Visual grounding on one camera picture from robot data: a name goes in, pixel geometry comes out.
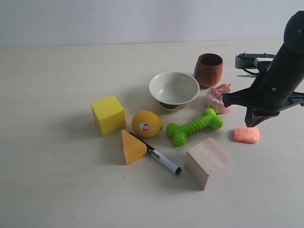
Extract plain wooden cube block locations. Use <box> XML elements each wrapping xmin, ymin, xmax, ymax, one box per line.
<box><xmin>184</xmin><ymin>137</ymin><xmax>232</xmax><ymax>190</ymax></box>

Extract orange-pink foam blob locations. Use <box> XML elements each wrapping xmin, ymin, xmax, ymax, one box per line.
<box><xmin>233</xmin><ymin>126</ymin><xmax>260</xmax><ymax>143</ymax></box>

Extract black white marker pen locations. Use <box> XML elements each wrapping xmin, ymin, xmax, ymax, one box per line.
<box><xmin>129</xmin><ymin>132</ymin><xmax>181</xmax><ymax>175</ymax></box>

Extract green rubber bone toy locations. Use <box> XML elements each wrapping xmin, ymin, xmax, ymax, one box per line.
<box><xmin>166</xmin><ymin>108</ymin><xmax>224</xmax><ymax>146</ymax></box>

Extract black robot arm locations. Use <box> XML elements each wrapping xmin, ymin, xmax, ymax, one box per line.
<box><xmin>222</xmin><ymin>10</ymin><xmax>304</xmax><ymax>127</ymax></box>

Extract pink white cake squishy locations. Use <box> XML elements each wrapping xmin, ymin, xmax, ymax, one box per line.
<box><xmin>205</xmin><ymin>84</ymin><xmax>231</xmax><ymax>114</ymax></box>

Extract yellow cheese wedge toy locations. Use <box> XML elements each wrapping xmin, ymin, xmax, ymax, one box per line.
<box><xmin>122</xmin><ymin>130</ymin><xmax>147</xmax><ymax>164</ymax></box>

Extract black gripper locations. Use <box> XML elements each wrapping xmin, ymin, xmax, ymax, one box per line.
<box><xmin>222</xmin><ymin>66</ymin><xmax>304</xmax><ymax>127</ymax></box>

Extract yellow lemon with sticker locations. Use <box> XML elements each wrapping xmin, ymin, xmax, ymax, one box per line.
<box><xmin>132</xmin><ymin>110</ymin><xmax>163</xmax><ymax>138</ymax></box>

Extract white ceramic bowl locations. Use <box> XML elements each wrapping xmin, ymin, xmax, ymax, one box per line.
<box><xmin>149</xmin><ymin>71</ymin><xmax>200</xmax><ymax>112</ymax></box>

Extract brown wooden cup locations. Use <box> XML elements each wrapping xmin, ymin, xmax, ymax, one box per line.
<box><xmin>194</xmin><ymin>53</ymin><xmax>223</xmax><ymax>88</ymax></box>

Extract yellow cube block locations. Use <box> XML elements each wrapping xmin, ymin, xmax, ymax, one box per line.
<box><xmin>91</xmin><ymin>95</ymin><xmax>126</xmax><ymax>136</ymax></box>

